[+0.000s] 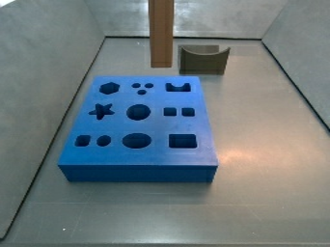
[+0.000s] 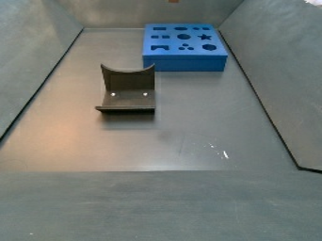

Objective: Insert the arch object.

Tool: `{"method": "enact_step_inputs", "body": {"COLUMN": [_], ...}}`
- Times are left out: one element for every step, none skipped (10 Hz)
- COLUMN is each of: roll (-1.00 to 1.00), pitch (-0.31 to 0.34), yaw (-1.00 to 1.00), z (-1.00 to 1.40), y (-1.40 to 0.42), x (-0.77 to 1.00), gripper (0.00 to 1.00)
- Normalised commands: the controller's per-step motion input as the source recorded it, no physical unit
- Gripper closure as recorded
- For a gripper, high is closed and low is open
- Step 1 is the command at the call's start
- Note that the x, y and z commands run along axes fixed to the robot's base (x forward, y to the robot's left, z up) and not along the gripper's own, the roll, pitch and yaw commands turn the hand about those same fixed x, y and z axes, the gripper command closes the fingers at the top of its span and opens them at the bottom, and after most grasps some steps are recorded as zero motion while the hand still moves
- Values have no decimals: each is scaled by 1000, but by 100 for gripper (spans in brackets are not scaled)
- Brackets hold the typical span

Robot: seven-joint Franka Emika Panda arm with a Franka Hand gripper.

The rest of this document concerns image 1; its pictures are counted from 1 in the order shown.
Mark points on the brown arch-shaped peg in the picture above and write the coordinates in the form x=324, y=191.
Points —
x=160, y=14

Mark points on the blue foam shape-sorting block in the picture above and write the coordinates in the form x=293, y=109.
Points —
x=141, y=130

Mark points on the dark grey curved holder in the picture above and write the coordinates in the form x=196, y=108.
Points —
x=201, y=59

